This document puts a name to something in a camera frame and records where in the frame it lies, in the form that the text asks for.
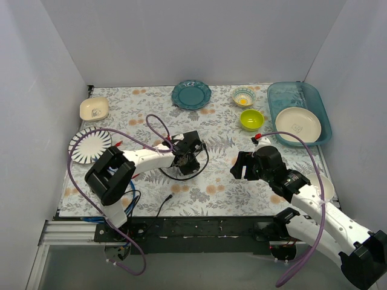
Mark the white bowl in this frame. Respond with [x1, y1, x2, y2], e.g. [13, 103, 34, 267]
[307, 174, 335, 201]

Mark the black network switch box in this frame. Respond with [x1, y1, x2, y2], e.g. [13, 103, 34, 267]
[179, 130, 203, 153]

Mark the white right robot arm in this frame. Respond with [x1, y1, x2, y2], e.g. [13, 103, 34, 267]
[230, 146, 386, 289]

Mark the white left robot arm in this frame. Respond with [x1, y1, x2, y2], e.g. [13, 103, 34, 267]
[85, 131, 204, 242]

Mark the teal scalloped plate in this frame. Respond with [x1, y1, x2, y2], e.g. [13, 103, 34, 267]
[171, 80, 212, 111]

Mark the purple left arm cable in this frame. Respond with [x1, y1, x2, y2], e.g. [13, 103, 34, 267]
[67, 114, 175, 276]

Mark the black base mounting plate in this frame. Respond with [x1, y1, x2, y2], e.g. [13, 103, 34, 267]
[93, 216, 308, 253]

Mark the aluminium frame rail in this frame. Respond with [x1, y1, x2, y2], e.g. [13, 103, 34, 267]
[27, 221, 289, 289]

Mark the black power cable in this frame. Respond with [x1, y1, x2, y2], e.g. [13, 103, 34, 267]
[158, 141, 210, 181]

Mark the teal plastic tray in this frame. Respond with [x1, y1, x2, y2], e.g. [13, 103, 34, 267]
[267, 82, 332, 147]

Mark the cream square bowl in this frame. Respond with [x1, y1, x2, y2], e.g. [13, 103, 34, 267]
[79, 97, 109, 121]

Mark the blue ethernet cable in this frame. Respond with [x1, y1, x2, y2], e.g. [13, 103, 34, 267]
[80, 167, 140, 224]

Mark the black ethernet cable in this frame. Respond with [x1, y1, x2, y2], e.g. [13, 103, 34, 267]
[145, 193, 175, 236]

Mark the blue striped white plate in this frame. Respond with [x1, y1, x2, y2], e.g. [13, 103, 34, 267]
[68, 126, 112, 164]

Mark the red ethernet cable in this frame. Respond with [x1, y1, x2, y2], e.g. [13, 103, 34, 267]
[114, 140, 140, 179]

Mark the lime green bowl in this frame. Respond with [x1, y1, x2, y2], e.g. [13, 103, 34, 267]
[239, 109, 265, 132]

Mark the patterned small bowl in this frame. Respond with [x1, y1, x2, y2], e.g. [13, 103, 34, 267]
[232, 87, 256, 108]

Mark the cream round plate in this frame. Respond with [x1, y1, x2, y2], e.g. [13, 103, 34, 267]
[275, 107, 322, 143]

